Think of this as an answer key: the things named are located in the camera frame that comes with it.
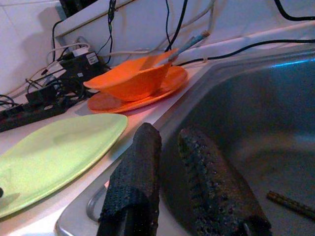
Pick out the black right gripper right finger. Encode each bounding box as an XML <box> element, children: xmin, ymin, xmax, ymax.
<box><xmin>177</xmin><ymin>127</ymin><xmax>273</xmax><ymax>236</ymax></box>

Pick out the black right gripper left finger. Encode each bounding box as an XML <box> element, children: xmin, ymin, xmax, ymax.
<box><xmin>96</xmin><ymin>122</ymin><xmax>163</xmax><ymax>236</ymax></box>

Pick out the dark brown chopstick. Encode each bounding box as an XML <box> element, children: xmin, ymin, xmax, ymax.
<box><xmin>266</xmin><ymin>190</ymin><xmax>315</xmax><ymax>221</ymax></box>

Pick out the light green plate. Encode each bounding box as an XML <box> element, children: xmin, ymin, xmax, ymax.
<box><xmin>0</xmin><ymin>113</ymin><xmax>129</xmax><ymax>219</ymax></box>

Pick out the stainless steel sink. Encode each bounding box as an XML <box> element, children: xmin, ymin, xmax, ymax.
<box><xmin>55</xmin><ymin>48</ymin><xmax>315</xmax><ymax>236</ymax></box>

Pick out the orange bowl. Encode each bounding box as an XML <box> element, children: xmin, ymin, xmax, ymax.
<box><xmin>83</xmin><ymin>47</ymin><xmax>180</xmax><ymax>102</ymax></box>

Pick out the orange plate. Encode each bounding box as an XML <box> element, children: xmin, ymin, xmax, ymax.
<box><xmin>87</xmin><ymin>64</ymin><xmax>189</xmax><ymax>114</ymax></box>

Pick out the black power strip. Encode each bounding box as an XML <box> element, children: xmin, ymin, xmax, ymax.
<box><xmin>0</xmin><ymin>101</ymin><xmax>68</xmax><ymax>133</ymax></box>

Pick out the small black power adapter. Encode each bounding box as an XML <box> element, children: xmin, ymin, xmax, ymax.
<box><xmin>25</xmin><ymin>84</ymin><xmax>61</xmax><ymax>105</ymax></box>

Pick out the white power plug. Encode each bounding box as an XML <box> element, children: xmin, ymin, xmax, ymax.
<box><xmin>72</xmin><ymin>46</ymin><xmax>91</xmax><ymax>58</ymax></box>

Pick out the blue patterned chopstick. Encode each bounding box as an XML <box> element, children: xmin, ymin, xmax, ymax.
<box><xmin>168</xmin><ymin>30</ymin><xmax>211</xmax><ymax>62</ymax></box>

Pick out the black ribbed box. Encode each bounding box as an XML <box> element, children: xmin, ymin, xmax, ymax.
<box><xmin>59</xmin><ymin>0</ymin><xmax>99</xmax><ymax>18</ymax></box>

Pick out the twisted black cable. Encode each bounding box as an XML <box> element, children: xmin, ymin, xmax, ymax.
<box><xmin>96</xmin><ymin>0</ymin><xmax>117</xmax><ymax>65</ymax></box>

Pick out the thin black cable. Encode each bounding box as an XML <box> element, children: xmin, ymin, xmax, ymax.
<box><xmin>165</xmin><ymin>0</ymin><xmax>173</xmax><ymax>45</ymax></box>

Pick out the white cable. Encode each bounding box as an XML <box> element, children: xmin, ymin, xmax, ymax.
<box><xmin>105</xmin><ymin>0</ymin><xmax>217</xmax><ymax>56</ymax></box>

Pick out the thick black cable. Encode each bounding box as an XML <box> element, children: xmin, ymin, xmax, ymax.
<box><xmin>274</xmin><ymin>0</ymin><xmax>315</xmax><ymax>22</ymax></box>

